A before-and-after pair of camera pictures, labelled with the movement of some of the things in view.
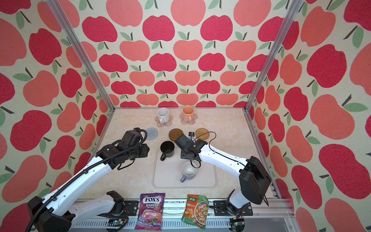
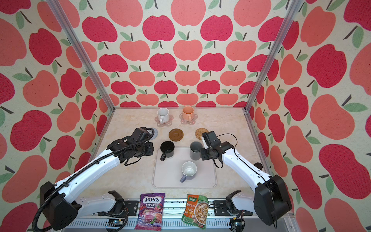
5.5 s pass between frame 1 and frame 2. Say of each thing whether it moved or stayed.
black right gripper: moved
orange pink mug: stayed
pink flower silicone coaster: stayed
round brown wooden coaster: stayed
